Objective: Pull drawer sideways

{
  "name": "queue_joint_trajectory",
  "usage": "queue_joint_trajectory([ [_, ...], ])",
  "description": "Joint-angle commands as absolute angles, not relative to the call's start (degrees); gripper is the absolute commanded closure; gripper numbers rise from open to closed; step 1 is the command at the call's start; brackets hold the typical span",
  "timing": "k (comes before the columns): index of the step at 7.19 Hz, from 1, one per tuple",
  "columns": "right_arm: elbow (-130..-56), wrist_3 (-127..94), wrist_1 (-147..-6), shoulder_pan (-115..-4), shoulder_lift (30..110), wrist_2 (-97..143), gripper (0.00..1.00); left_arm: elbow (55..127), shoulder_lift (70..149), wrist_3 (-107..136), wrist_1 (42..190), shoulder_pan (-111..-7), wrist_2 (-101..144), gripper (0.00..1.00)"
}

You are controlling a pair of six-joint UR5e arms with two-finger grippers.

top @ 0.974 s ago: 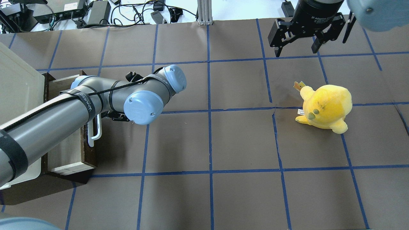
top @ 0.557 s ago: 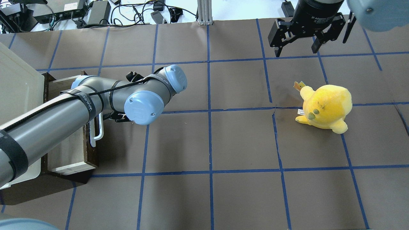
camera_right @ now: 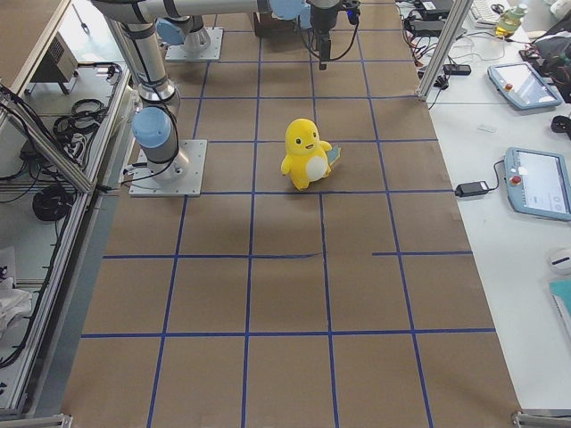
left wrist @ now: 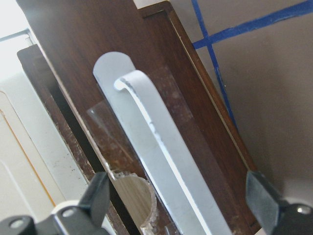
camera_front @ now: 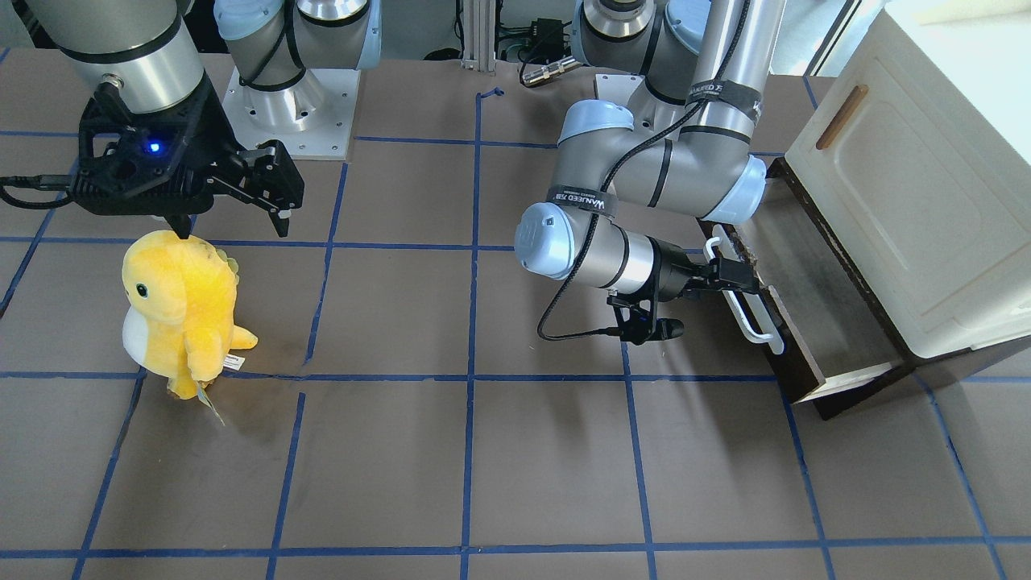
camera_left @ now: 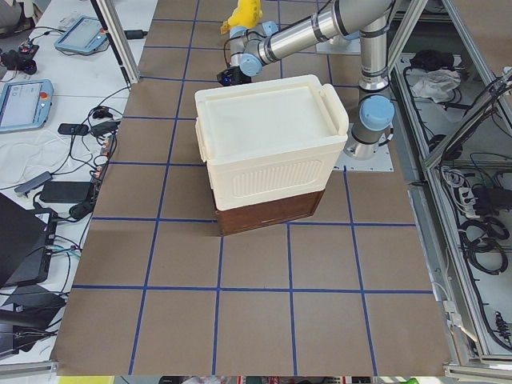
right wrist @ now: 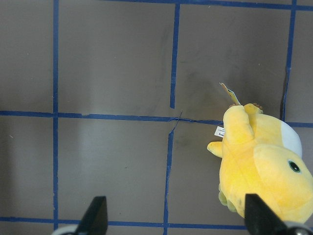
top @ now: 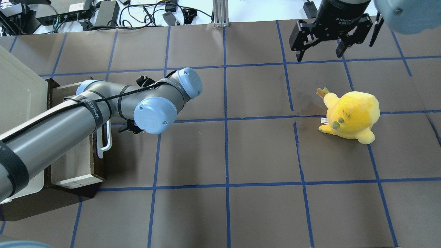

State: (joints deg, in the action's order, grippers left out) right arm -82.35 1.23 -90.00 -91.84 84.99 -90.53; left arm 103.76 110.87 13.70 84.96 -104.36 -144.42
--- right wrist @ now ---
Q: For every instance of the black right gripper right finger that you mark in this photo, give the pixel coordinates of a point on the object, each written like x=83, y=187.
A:
x=261, y=220

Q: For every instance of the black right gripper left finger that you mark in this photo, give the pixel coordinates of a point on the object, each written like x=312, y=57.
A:
x=93, y=222

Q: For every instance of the yellow plush dinosaur toy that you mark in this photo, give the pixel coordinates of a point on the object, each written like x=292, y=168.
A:
x=262, y=155

